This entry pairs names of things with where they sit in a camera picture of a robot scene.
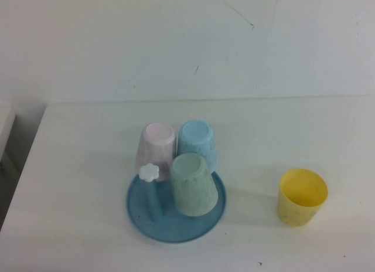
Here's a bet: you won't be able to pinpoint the pink plastic cup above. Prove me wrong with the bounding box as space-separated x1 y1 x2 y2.
134 123 176 183

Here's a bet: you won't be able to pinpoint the light blue plastic cup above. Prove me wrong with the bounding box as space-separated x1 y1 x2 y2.
177 120 219 172

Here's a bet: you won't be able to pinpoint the mint green plastic cup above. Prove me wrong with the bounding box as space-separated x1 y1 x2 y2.
171 154 220 217

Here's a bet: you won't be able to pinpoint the blue cup stand, flower caps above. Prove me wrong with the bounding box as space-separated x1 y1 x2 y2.
125 163 228 245

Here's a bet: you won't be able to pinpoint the yellow plastic cup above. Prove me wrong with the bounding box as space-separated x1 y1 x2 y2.
277 168 329 227

